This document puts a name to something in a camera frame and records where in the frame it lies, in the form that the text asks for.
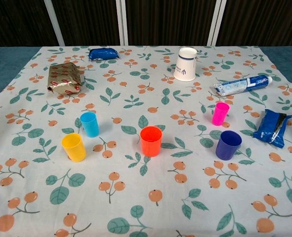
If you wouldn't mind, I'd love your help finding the light blue plastic cup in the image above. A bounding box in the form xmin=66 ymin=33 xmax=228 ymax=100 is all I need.
xmin=80 ymin=112 xmax=100 ymax=138

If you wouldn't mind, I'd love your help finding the pink plastic cup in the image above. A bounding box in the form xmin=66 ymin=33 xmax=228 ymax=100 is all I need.
xmin=211 ymin=102 xmax=230 ymax=126

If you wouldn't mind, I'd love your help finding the yellow plastic cup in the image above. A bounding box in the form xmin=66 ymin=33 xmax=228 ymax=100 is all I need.
xmin=61 ymin=132 xmax=87 ymax=163

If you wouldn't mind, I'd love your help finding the dark blue plastic cup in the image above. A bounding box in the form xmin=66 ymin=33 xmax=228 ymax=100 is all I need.
xmin=215 ymin=130 xmax=243 ymax=161

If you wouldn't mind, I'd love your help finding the orange plastic cup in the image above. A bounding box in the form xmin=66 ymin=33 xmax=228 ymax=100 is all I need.
xmin=139 ymin=125 xmax=163 ymax=158

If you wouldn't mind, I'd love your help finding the white paper cup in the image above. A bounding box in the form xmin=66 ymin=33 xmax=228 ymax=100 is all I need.
xmin=172 ymin=46 xmax=198 ymax=81

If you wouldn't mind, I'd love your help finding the plain blue snack packet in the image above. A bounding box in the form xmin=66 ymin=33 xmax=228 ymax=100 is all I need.
xmin=88 ymin=47 xmax=121 ymax=62

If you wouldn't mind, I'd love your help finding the floral print tablecloth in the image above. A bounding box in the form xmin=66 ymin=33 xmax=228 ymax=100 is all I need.
xmin=0 ymin=45 xmax=292 ymax=237

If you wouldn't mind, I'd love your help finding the gold red snack bag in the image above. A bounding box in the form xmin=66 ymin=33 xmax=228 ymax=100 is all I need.
xmin=46 ymin=62 xmax=83 ymax=95

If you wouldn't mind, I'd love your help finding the white blue toothpaste tube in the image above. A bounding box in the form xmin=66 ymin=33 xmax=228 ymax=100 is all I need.
xmin=212 ymin=75 xmax=273 ymax=97

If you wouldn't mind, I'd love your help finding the blue black snack packet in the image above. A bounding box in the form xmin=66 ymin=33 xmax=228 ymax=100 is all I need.
xmin=252 ymin=109 xmax=292 ymax=149

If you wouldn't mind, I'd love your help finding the white screen frame post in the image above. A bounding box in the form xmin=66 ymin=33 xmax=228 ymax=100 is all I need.
xmin=116 ymin=0 xmax=129 ymax=46
xmin=43 ymin=0 xmax=65 ymax=46
xmin=208 ymin=0 xmax=227 ymax=46

